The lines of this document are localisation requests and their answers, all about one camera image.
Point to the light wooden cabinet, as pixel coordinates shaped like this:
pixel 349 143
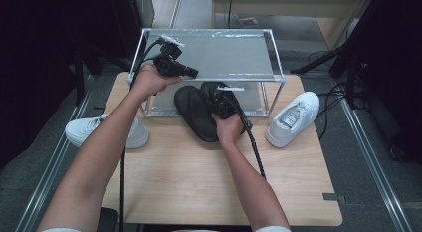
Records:
pixel 292 4

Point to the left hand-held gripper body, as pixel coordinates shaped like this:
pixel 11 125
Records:
pixel 167 66

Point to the metal floor rail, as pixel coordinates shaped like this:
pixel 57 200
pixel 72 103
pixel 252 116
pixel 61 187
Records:
pixel 371 159
pixel 46 172

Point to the person's left hand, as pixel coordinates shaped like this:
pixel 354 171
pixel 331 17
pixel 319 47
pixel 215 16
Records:
pixel 149 82

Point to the white shirt sleeve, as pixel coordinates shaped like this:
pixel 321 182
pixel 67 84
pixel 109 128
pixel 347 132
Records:
pixel 272 229
pixel 61 230

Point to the metal shoe rack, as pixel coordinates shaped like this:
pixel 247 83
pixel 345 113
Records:
pixel 225 56

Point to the black metal stand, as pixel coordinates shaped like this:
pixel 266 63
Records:
pixel 79 79

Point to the person's right hand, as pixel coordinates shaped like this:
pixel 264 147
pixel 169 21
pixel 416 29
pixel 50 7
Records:
pixel 229 130

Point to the black tripod stand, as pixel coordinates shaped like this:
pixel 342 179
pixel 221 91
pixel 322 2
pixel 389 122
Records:
pixel 318 61

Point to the grey tape tab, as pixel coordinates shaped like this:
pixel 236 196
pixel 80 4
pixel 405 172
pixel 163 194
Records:
pixel 333 197

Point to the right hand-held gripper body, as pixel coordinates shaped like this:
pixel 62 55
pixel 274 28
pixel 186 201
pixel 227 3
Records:
pixel 224 104

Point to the black curtain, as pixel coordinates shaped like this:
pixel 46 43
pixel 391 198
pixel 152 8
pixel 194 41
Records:
pixel 36 59
pixel 394 59

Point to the white sneaker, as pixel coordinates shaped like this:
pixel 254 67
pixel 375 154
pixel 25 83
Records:
pixel 83 130
pixel 288 125

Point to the red and black item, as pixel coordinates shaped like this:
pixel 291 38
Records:
pixel 248 21

